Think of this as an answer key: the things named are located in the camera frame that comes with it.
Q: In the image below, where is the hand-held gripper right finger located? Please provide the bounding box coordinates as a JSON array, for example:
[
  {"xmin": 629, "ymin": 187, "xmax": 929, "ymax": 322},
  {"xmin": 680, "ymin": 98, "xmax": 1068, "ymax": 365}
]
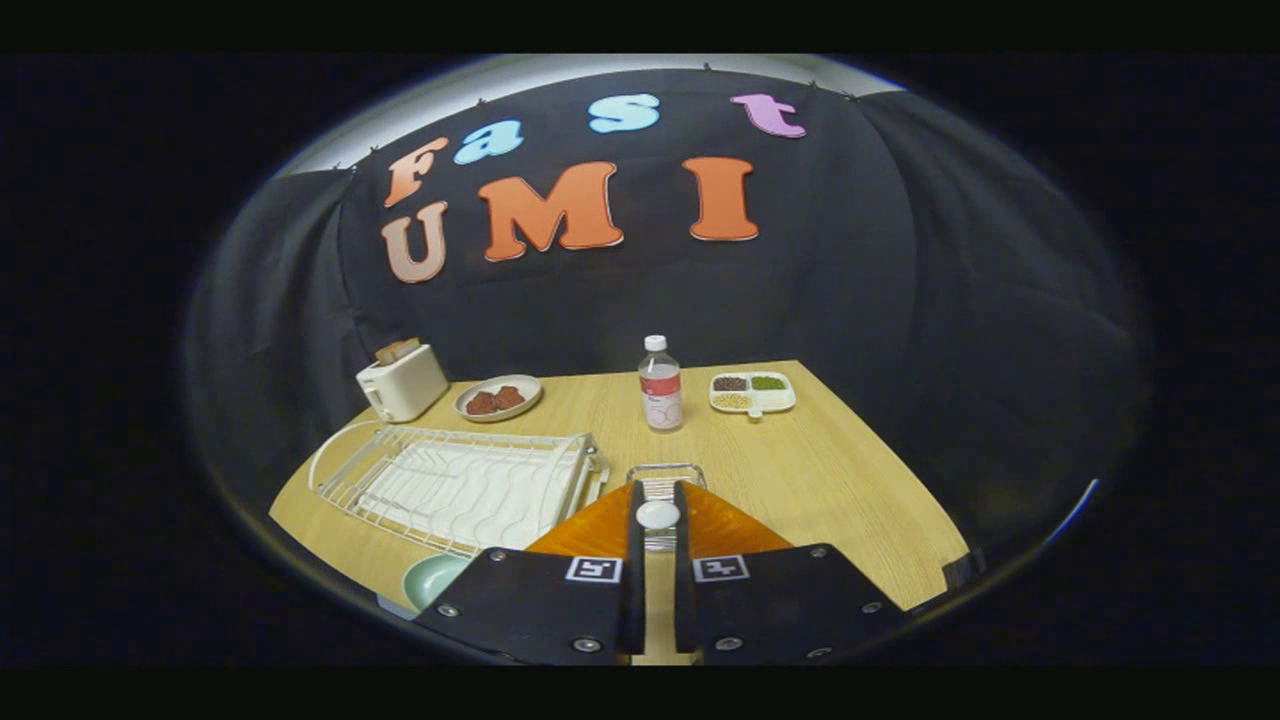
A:
[{"xmin": 673, "ymin": 481, "xmax": 909, "ymax": 666}]

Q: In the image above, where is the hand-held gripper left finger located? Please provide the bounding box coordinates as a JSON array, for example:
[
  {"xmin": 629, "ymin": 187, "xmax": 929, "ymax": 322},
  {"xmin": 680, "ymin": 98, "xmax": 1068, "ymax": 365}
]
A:
[{"xmin": 412, "ymin": 480, "xmax": 648, "ymax": 666}]

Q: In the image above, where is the light green plate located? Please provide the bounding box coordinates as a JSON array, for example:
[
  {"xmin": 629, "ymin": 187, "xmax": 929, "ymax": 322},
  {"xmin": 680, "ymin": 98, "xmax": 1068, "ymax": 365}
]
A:
[{"xmin": 403, "ymin": 553, "xmax": 472, "ymax": 613}]

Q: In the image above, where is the white wire dish rack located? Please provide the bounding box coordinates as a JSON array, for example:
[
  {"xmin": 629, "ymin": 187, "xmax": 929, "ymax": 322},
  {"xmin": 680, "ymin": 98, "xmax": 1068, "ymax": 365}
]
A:
[{"xmin": 310, "ymin": 420, "xmax": 611, "ymax": 558}]

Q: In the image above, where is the silver wire basket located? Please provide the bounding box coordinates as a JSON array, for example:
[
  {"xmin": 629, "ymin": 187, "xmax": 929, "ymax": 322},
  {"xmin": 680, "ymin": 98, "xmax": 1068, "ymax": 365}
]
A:
[{"xmin": 627, "ymin": 463, "xmax": 707, "ymax": 553}]

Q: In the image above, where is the white divided snack dish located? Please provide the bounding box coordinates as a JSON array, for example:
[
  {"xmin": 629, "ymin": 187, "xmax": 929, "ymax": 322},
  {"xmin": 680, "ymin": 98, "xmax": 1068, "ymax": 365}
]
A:
[{"xmin": 709, "ymin": 371, "xmax": 797, "ymax": 420}]

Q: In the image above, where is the beige plate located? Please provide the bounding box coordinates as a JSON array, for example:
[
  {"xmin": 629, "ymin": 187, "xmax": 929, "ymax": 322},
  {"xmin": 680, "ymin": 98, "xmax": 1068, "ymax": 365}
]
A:
[{"xmin": 455, "ymin": 375, "xmax": 544, "ymax": 423}]

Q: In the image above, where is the white drain tray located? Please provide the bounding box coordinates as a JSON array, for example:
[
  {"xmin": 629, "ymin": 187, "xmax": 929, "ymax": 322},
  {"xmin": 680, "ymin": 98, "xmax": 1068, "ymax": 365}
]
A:
[{"xmin": 360, "ymin": 440, "xmax": 591, "ymax": 551}]

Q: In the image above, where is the clear plastic bottle red label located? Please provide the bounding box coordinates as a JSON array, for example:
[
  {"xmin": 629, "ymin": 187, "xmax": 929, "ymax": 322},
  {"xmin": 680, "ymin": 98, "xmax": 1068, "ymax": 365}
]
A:
[{"xmin": 638, "ymin": 335, "xmax": 684, "ymax": 433}]

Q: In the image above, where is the white toaster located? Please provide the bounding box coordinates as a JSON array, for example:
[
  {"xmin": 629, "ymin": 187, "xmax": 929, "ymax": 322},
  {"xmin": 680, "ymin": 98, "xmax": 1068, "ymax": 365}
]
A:
[{"xmin": 356, "ymin": 344, "xmax": 450, "ymax": 423}]

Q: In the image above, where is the black backdrop cloth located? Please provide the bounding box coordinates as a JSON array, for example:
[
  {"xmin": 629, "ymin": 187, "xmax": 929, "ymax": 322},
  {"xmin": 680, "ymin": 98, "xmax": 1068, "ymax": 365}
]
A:
[{"xmin": 185, "ymin": 68, "xmax": 1151, "ymax": 601}]

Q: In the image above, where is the dark table edge bracket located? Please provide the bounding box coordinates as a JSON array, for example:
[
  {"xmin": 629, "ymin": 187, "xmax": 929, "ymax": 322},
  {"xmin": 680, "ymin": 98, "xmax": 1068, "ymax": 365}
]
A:
[{"xmin": 943, "ymin": 550, "xmax": 988, "ymax": 591}]

